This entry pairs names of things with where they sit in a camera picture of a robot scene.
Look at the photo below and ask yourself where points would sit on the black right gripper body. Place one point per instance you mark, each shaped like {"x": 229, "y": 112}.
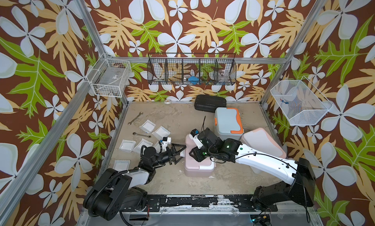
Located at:
{"x": 212, "y": 152}

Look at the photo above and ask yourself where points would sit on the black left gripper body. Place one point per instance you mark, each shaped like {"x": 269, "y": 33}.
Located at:
{"x": 161, "y": 158}

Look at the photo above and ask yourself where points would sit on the pink medicine chest box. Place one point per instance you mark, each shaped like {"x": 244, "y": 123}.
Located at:
{"x": 194, "y": 168}

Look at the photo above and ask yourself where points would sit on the white gauze packet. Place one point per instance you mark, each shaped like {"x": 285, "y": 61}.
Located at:
{"x": 127, "y": 145}
{"x": 157, "y": 147}
{"x": 121, "y": 165}
{"x": 143, "y": 142}
{"x": 160, "y": 133}
{"x": 148, "y": 126}

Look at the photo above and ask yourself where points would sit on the grey box orange handle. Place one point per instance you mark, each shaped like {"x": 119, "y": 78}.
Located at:
{"x": 227, "y": 123}

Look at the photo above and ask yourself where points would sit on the white and salmon first aid box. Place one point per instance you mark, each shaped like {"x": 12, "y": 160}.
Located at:
{"x": 263, "y": 141}

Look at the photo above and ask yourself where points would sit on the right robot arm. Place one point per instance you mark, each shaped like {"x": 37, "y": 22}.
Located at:
{"x": 297, "y": 179}

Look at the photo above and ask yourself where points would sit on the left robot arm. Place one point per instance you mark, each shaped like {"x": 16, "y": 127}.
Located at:
{"x": 117, "y": 190}

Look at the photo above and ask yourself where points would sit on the silver open-end wrench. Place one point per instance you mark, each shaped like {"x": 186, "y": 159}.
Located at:
{"x": 133, "y": 120}

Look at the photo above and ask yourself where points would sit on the silver ratchet wrench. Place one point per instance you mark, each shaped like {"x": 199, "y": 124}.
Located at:
{"x": 142, "y": 135}

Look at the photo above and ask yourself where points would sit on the black hard case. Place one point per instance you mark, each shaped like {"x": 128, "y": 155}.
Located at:
{"x": 209, "y": 103}

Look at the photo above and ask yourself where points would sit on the blue item in black basket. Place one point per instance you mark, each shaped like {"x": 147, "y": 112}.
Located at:
{"x": 193, "y": 80}

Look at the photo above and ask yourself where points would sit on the white mesh basket right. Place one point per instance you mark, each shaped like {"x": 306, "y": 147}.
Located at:
{"x": 301, "y": 102}

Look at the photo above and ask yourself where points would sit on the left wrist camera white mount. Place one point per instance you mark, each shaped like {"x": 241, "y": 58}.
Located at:
{"x": 165, "y": 143}

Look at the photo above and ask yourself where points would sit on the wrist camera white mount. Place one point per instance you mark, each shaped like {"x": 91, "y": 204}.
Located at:
{"x": 165, "y": 143}
{"x": 194, "y": 136}

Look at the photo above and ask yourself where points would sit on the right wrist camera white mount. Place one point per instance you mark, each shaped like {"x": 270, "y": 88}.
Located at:
{"x": 194, "y": 136}

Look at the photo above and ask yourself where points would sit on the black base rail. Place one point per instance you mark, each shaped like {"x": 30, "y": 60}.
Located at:
{"x": 241, "y": 202}

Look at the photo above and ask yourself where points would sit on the black wire basket rear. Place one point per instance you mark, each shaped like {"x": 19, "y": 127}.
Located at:
{"x": 176, "y": 68}

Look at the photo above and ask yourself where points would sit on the white wire basket left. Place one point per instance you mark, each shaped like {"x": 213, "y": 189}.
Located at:
{"x": 108, "y": 77}

